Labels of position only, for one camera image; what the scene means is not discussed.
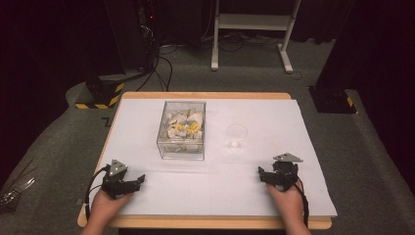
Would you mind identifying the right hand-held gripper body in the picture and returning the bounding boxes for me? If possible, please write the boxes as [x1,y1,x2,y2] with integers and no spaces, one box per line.
[272,153,304,193]

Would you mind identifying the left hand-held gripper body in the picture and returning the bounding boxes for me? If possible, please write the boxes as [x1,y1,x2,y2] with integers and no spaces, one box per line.
[101,159,135,201]

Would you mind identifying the clear plastic box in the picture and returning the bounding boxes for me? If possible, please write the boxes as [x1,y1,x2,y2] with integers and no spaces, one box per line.
[156,100,208,162]

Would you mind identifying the pile of tea bags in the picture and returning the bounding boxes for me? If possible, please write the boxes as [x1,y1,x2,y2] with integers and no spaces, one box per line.
[164,109,205,155]

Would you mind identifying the person's left hand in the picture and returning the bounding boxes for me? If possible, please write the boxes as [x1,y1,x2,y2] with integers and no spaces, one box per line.
[90,188,135,223]

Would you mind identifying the person's right hand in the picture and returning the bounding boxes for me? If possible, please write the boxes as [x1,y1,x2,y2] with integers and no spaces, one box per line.
[265,182,306,220]

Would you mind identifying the clear glass cup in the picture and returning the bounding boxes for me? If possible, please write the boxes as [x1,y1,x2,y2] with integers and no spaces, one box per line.
[225,122,249,155]

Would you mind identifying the black square stand base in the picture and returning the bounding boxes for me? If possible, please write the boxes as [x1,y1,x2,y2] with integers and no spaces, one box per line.
[307,85,357,115]

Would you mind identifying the black yellow-striped stand base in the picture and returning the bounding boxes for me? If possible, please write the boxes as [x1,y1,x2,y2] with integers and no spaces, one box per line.
[74,75,126,111]

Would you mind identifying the shiny metal tripod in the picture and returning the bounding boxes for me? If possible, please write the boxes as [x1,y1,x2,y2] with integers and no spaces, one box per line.
[0,175,37,211]

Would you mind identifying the black computer tower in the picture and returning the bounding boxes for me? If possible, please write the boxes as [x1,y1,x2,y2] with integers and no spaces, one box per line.
[104,0,161,75]

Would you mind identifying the white metal stand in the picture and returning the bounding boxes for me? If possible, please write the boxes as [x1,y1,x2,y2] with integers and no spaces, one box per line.
[210,0,302,74]

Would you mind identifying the dark curtain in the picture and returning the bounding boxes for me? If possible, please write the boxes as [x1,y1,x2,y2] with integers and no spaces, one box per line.
[0,0,125,187]
[314,0,415,194]

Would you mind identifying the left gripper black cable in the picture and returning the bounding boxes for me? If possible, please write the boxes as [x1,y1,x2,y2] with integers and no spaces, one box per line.
[83,164,112,221]

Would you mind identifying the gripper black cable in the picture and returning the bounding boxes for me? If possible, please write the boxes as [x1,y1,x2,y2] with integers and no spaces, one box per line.
[83,164,112,221]
[291,177,310,228]

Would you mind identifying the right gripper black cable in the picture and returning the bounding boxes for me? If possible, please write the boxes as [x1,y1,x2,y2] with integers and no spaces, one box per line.
[291,177,310,228]

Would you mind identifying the black floor cable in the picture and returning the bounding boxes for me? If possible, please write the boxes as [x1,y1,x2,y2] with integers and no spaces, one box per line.
[135,45,174,93]

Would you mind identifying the bundle of floor cables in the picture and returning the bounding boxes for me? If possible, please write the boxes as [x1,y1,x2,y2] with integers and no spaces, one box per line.
[160,30,285,54]

